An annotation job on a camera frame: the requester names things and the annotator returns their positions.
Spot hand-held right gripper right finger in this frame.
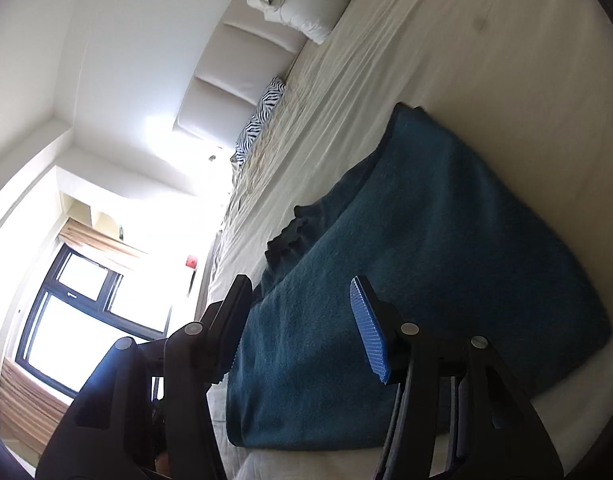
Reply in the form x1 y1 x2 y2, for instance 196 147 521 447
350 276 570 480

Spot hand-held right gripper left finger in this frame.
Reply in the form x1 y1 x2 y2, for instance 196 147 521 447
34 275 252 480

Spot dark teal knit sweater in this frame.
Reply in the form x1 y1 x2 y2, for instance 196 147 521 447
225 102 613 451

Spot black framed window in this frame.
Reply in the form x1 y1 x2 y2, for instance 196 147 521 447
14 245 172 396

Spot brown striped blind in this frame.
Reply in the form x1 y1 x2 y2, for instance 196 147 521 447
59 219 150 262

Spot zebra print pillow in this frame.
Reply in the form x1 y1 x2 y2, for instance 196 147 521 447
235 76 286 166

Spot brown striped curtain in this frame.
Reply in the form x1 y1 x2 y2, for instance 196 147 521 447
0 357 74 458

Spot cream padded headboard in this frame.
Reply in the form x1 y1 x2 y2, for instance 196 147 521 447
174 10 307 151

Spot beige bed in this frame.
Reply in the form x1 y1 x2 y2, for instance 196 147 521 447
206 0 613 480

